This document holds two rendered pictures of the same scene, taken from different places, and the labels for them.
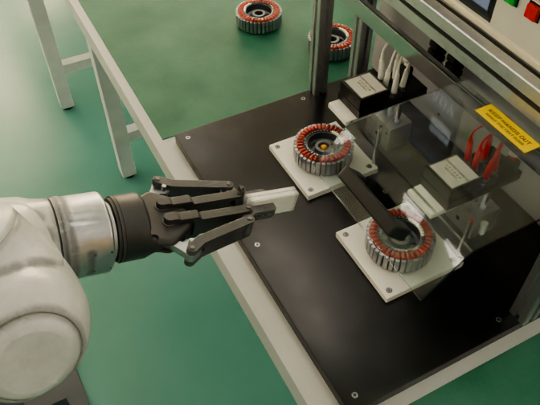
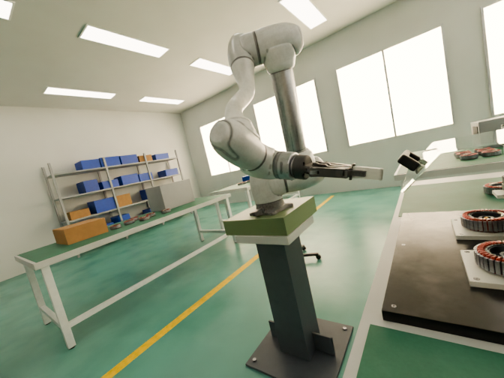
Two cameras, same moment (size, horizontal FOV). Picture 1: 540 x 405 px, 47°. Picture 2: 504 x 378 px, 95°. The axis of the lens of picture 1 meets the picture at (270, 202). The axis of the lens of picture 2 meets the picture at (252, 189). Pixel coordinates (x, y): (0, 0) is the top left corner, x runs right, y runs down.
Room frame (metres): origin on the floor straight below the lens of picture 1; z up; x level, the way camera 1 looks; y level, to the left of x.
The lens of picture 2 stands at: (0.00, -0.42, 1.11)
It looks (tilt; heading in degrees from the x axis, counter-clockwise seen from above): 6 degrees down; 66
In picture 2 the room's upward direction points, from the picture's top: 13 degrees counter-clockwise
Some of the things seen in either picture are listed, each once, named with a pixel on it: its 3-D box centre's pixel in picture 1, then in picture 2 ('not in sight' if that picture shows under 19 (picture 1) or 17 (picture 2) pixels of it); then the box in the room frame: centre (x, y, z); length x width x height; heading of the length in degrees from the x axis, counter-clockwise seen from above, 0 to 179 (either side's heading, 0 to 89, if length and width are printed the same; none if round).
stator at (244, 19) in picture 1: (259, 15); (501, 187); (1.35, 0.03, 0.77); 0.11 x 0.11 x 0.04
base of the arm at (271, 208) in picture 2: not in sight; (268, 206); (0.57, 0.68, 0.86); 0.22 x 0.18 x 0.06; 18
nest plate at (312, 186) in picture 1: (322, 158); (487, 228); (0.85, -0.10, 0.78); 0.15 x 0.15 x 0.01; 28
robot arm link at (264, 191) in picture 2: not in sight; (265, 180); (0.59, 0.68, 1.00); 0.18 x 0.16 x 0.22; 150
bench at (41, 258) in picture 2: not in sight; (153, 247); (-0.08, 2.69, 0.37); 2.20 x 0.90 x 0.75; 28
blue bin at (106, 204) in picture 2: not in sight; (101, 205); (-0.96, 6.02, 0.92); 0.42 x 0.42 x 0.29; 28
